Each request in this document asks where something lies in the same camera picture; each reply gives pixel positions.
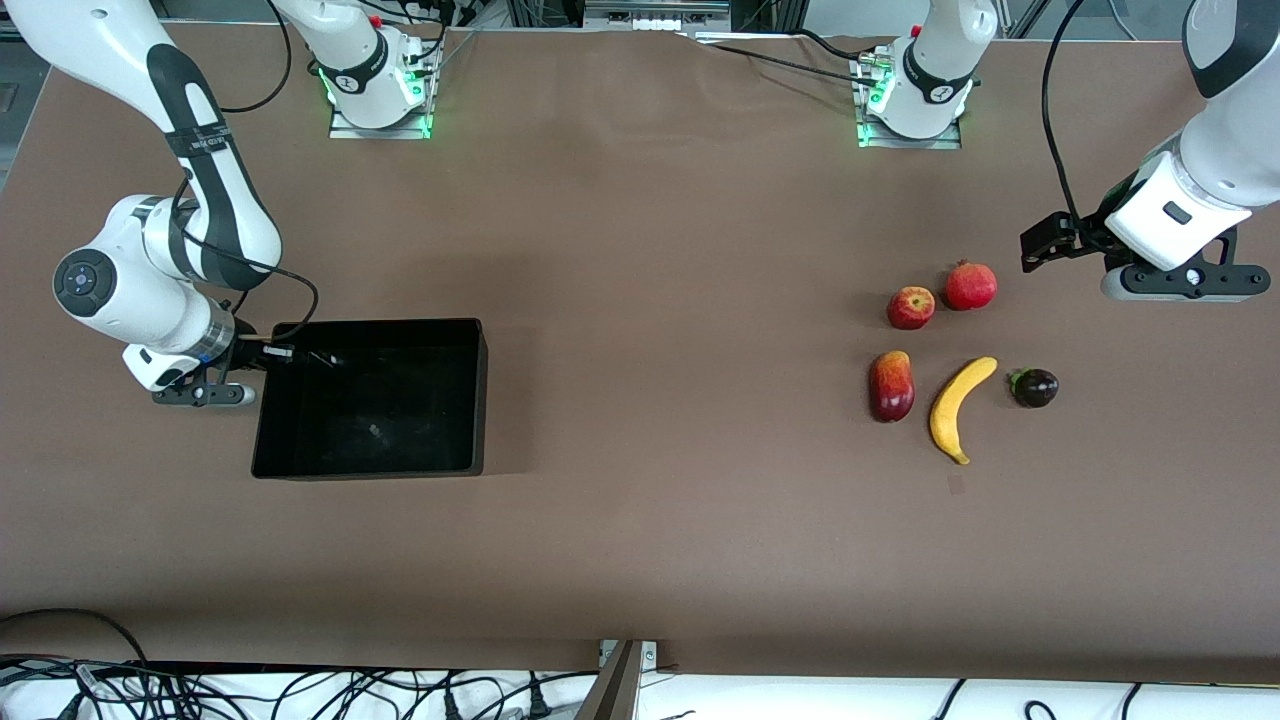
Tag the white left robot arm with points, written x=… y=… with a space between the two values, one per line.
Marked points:
x=1230 y=150

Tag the small metal bracket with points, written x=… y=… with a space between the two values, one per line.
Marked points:
x=650 y=653

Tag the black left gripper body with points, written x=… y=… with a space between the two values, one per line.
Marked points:
x=1092 y=234

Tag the red yellow apple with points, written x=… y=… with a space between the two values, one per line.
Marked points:
x=911 y=308

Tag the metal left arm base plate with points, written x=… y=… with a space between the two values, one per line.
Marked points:
x=870 y=138

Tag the black plastic tray box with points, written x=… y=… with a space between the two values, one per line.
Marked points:
x=370 y=410

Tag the grey metal post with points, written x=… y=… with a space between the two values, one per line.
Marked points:
x=612 y=690

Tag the red mango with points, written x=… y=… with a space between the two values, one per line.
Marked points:
x=892 y=388

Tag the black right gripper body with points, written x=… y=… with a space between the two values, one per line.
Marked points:
x=243 y=349

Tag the red pomegranate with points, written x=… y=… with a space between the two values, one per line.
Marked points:
x=971 y=286

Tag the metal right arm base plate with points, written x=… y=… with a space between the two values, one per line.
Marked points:
x=340 y=127

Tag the dark purple eggplant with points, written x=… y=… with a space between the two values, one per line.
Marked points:
x=1035 y=388

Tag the silver device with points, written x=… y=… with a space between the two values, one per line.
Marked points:
x=655 y=10

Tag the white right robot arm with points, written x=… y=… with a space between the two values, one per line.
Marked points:
x=215 y=180

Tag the yellow banana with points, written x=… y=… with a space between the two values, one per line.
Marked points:
x=950 y=410

